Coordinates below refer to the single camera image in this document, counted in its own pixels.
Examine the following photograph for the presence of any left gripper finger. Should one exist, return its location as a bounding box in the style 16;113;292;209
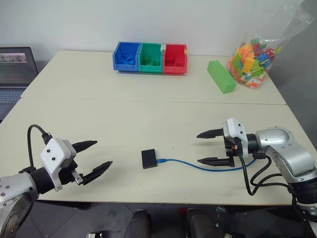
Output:
71;140;98;153
82;160;113;186

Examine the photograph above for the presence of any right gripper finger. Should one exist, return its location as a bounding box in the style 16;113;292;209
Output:
197;157;230;167
196;128;225;139

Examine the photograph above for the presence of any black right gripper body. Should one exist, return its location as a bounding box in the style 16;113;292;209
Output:
223;135;242;168

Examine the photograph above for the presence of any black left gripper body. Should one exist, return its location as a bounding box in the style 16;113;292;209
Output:
58;160;85;186

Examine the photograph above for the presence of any small black box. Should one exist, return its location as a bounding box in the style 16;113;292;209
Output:
141;148;159;170

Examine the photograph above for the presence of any long green foam block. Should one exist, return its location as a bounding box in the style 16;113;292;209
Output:
207;59;237;95

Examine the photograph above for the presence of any dark rounded shape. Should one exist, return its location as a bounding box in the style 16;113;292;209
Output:
124;209;153;238
185;208;219;238

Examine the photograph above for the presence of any clear bag of toy bricks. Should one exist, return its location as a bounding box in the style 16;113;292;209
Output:
227;0;316;91

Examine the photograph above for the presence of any red plastic storage bin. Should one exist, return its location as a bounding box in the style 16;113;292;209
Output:
162;43;188;76

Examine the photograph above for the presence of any blue toy bricks pile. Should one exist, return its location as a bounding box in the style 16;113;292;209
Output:
118;55;137;66

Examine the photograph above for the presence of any green plastic storage bin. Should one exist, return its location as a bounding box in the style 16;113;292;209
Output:
137;42;165;74

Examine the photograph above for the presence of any blue plastic storage bin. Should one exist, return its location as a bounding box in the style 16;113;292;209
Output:
112;41;143;73

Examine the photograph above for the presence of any grey laptop computer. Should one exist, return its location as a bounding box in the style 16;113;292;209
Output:
0;46;39;122

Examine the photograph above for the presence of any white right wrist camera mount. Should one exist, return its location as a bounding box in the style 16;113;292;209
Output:
221;118;249;158

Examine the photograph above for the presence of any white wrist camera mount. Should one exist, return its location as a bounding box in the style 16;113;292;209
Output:
221;118;249;158
40;138;77;192

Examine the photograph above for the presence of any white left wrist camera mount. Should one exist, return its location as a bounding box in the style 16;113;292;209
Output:
40;138;77;192

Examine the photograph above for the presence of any blue cable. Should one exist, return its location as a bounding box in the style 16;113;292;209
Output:
156;157;258;172

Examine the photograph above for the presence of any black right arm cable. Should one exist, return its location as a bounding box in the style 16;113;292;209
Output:
238;151;295;197

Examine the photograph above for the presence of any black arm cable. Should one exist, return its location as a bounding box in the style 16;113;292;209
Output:
238;151;295;197
19;124;53;174

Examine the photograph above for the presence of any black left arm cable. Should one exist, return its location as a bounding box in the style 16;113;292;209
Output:
19;124;53;174

